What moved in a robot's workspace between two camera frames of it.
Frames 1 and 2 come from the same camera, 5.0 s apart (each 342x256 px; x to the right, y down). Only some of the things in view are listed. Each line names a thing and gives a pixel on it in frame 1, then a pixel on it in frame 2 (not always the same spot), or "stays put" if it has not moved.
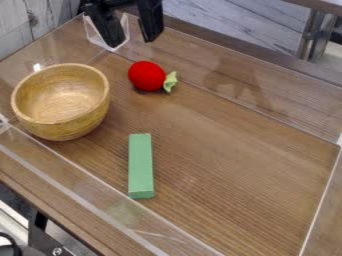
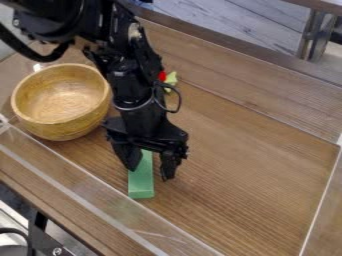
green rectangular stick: [141, 166] stays put
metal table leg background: [319, 32] stays put
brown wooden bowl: [61, 99] stays put
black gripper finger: [150, 18] to [143, 125]
